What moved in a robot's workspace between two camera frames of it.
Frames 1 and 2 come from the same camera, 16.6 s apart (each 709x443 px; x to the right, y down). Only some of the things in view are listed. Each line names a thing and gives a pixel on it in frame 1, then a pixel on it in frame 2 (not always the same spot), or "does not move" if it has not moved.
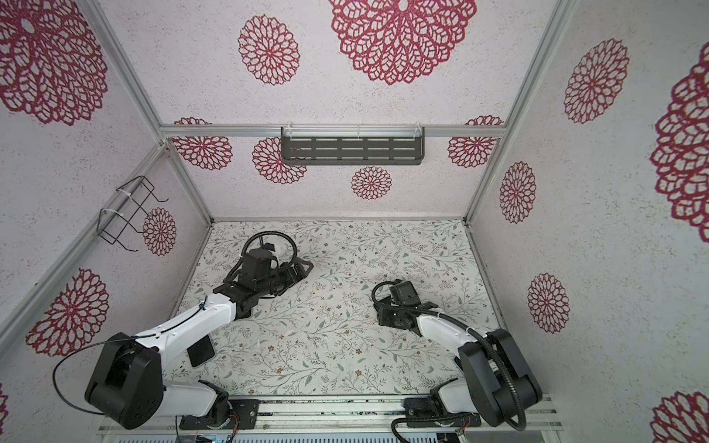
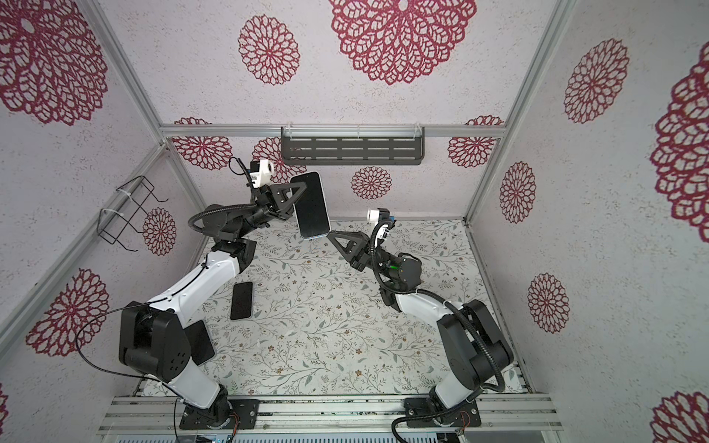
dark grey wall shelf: [353, 145] does not move
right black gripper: [383, 316] to [361, 257]
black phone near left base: [200, 351] does not move
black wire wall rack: [126, 207] does not move
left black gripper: [294, 278] to [273, 202]
